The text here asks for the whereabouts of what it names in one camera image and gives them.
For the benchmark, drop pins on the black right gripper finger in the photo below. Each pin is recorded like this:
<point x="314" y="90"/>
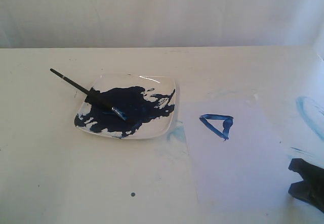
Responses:
<point x="309" y="193"/>
<point x="307" y="171"/>

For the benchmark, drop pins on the white paper sheet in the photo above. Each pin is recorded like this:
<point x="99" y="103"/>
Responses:
<point x="238" y="160"/>

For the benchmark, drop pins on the black paintbrush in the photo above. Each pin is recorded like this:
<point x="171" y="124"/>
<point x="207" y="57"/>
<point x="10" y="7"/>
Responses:
<point x="96" y="98"/>

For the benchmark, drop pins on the white square plate blue paint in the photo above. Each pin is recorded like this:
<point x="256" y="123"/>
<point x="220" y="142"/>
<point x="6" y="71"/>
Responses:
<point x="149" y="103"/>

